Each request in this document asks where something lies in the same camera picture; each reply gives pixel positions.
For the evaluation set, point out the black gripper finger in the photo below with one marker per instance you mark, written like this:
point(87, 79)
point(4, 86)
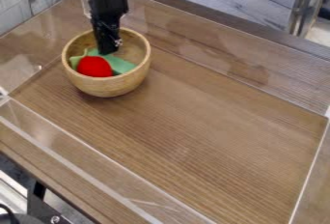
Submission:
point(114, 39)
point(99, 38)

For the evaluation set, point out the green foam stick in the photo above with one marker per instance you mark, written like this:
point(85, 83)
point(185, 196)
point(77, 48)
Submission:
point(121, 66)

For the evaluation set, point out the brown wooden bowl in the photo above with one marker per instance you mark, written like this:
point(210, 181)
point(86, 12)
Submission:
point(134, 51)

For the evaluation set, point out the red ball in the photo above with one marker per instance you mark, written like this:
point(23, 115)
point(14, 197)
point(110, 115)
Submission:
point(94, 66)

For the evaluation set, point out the light green cloth piece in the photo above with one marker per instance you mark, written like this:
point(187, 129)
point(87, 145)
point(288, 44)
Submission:
point(75, 59)

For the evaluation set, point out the metal table leg background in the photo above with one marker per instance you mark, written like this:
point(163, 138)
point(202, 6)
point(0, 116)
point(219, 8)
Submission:
point(304, 16)

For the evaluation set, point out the black table leg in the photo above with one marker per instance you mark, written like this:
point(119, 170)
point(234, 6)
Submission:
point(35, 199)

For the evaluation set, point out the clear acrylic tray wall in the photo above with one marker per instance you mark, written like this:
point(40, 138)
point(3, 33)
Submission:
point(99, 186)

